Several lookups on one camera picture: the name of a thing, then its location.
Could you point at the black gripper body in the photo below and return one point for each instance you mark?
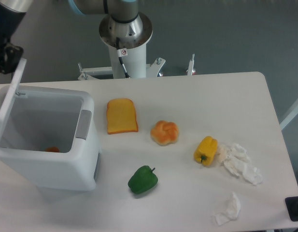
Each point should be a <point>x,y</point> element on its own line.
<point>9,21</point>

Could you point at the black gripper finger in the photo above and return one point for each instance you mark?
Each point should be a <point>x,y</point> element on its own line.
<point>10,56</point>

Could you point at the white trash can lid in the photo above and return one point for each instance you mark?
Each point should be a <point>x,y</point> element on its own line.
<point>11,95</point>

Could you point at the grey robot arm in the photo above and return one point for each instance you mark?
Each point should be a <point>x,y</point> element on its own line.
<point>121,11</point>

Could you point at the white trash can body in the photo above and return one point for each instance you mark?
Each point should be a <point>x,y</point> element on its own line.
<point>44,117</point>

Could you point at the orange item inside bin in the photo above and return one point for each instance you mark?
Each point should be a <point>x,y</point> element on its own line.
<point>52,149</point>

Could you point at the orange toast slice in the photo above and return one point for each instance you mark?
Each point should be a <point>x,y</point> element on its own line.
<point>121,116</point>

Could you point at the knotted bread roll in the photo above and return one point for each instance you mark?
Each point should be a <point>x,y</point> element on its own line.
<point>165,133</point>

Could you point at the green bell pepper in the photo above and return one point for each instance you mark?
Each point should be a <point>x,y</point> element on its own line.
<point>143,180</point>

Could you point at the yellow bell pepper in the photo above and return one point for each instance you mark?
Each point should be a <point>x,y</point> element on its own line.
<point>206,150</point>

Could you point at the large crumpled white tissue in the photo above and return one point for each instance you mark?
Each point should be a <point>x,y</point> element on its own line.
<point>235,159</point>

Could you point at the small crumpled white tissue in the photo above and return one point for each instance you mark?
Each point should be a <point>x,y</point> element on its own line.
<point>229,210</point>

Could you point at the black device at edge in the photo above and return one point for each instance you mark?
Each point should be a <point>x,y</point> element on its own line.
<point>292,207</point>

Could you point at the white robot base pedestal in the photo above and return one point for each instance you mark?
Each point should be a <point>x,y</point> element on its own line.
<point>127,46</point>

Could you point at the white stand foot post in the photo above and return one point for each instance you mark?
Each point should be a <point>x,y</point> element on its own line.
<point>191,70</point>

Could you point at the white frame leg right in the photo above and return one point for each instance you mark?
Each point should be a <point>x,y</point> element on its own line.
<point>290,114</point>

